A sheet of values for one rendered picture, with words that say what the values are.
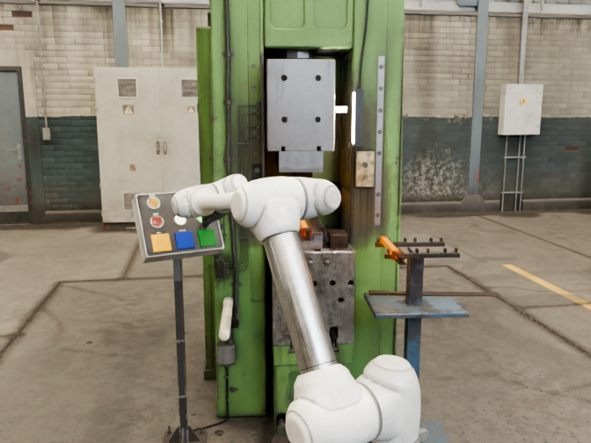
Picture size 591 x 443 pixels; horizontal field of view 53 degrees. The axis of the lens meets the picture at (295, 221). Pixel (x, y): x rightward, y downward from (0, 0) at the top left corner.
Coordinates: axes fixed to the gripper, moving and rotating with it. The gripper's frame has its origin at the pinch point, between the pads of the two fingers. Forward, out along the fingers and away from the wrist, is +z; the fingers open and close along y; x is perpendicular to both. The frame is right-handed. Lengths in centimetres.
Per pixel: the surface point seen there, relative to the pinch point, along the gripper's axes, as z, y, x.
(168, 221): 3.6, -15.2, 3.3
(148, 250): 3.6, -25.9, -8.7
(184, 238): 2.9, -10.2, -5.4
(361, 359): 35, 80, -69
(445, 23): 299, 541, 374
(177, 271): 21.3, -10.2, -14.2
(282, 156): -13.0, 36.8, 23.0
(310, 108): -28, 48, 39
